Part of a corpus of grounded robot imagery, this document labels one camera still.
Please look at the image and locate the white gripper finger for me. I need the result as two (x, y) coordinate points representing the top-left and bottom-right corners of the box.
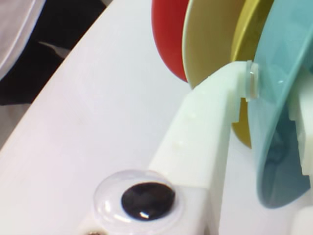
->
(286, 68), (313, 235)
(80, 60), (259, 235)

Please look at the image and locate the teal plate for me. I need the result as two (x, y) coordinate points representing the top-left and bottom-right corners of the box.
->
(248, 0), (313, 209)

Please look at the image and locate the plastic googly eye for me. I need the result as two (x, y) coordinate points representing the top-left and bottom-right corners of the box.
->
(93, 168), (184, 231)

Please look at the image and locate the yellow plate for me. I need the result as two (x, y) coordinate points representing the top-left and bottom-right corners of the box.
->
(231, 0), (274, 149)

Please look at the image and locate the cream white plate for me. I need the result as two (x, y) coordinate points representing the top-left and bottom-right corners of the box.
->
(182, 0), (246, 89)

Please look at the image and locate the red-orange plate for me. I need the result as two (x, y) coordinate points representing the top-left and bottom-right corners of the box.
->
(151, 0), (189, 83)

